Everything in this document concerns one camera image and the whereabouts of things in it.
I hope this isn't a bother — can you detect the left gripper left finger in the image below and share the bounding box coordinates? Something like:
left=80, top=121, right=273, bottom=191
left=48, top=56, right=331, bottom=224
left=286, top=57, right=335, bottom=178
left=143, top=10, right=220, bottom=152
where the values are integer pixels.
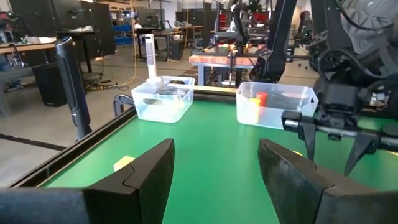
left=82, top=138, right=175, bottom=224

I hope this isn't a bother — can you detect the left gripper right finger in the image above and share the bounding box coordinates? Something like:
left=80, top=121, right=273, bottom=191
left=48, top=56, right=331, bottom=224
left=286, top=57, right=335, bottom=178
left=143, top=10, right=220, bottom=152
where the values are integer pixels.
left=257, top=138, right=398, bottom=224

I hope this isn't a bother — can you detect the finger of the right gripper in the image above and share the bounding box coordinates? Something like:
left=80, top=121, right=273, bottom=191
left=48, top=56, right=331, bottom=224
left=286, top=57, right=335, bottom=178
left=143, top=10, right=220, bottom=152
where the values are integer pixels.
left=343, top=134, right=379, bottom=177
left=298, top=122, right=317, bottom=162

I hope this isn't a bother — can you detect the yellow cube block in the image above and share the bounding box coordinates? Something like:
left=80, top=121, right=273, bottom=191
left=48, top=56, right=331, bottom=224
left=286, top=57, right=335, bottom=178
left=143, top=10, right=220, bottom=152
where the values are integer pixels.
left=113, top=155, right=136, bottom=173

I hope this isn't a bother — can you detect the red cylinder block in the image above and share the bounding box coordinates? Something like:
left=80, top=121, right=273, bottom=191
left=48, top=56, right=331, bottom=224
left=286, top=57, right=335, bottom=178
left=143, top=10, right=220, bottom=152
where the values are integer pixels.
left=256, top=91, right=269, bottom=108

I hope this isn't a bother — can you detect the clear plastic bin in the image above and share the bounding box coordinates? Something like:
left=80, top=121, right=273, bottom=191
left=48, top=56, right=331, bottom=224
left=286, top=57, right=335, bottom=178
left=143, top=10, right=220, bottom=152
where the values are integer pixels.
left=131, top=75, right=196, bottom=124
left=235, top=81, right=319, bottom=130

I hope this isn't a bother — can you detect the orange top workbench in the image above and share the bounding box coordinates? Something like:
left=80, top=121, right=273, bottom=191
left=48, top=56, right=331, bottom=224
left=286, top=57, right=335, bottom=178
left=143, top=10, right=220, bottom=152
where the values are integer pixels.
left=188, top=52, right=270, bottom=86

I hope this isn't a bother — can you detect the white tower fan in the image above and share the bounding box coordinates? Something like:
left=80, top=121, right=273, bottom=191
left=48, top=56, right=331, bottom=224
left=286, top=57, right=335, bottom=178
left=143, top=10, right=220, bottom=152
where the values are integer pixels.
left=144, top=33, right=159, bottom=80

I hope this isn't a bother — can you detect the black computer tower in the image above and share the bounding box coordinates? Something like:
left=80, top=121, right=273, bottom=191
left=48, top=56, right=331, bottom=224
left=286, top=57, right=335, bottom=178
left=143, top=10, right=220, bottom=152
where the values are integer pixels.
left=32, top=62, right=68, bottom=107

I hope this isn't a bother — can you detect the wooden top desk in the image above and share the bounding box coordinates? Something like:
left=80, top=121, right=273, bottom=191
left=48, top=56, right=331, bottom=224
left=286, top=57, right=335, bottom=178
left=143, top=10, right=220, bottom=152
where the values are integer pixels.
left=0, top=40, right=75, bottom=75

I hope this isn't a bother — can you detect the black aluminium table frame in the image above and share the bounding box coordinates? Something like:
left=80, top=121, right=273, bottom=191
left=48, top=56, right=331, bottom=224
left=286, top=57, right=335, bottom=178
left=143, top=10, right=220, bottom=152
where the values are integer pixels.
left=8, top=83, right=239, bottom=189

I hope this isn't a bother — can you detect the black table frame bracket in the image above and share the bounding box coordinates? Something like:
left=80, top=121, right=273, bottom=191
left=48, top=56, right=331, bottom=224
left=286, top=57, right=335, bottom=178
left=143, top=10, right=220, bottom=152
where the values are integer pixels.
left=112, top=94, right=136, bottom=118

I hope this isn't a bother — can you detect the yellow hanging cable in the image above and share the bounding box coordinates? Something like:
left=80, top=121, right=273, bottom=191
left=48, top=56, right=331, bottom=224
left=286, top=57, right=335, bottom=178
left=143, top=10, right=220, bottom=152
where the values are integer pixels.
left=123, top=0, right=139, bottom=86

